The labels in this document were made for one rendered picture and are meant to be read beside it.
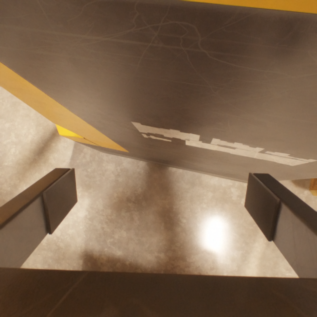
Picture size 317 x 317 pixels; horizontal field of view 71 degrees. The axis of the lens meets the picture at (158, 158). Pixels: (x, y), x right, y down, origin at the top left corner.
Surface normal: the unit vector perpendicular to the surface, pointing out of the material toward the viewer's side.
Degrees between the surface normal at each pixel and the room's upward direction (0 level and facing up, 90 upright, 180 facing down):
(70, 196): 97
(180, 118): 90
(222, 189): 0
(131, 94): 90
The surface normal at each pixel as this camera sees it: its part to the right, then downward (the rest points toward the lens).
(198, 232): -0.13, -0.13
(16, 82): -0.22, 0.97
